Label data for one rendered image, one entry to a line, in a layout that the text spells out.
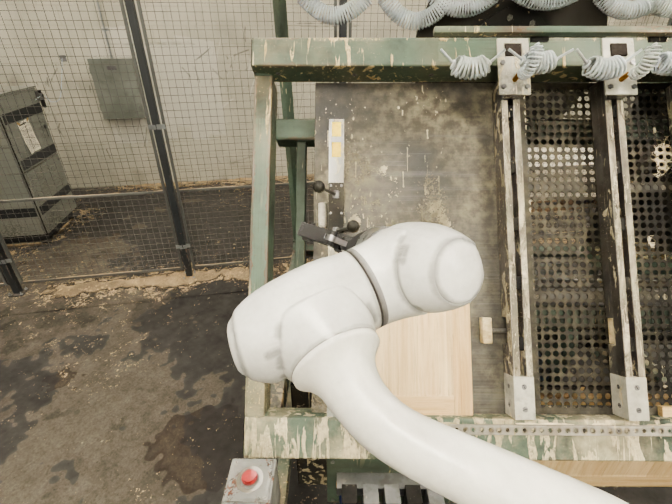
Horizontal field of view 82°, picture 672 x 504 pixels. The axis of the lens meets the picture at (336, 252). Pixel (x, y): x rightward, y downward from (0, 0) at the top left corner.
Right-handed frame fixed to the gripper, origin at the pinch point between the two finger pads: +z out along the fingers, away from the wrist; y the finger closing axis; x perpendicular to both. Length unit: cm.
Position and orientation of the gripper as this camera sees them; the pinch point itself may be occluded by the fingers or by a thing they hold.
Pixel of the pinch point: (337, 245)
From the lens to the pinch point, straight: 79.4
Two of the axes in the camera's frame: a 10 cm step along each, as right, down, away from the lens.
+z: -3.0, -0.8, 9.5
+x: -3.7, 9.3, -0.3
